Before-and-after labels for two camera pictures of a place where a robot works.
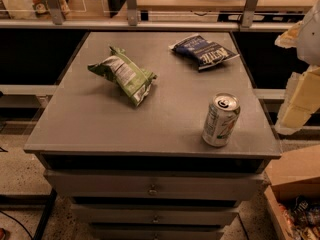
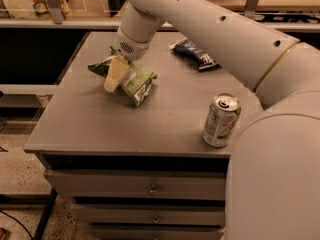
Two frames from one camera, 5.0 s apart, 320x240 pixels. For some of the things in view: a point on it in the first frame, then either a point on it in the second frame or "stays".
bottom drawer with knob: x=156 y=234 stays
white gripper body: x=310 y=39 to x=131 y=49
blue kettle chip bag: x=203 y=52 stays
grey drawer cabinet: x=144 y=172 stays
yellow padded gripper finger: x=301 y=99 to x=118 y=65
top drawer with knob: x=151 y=185 stays
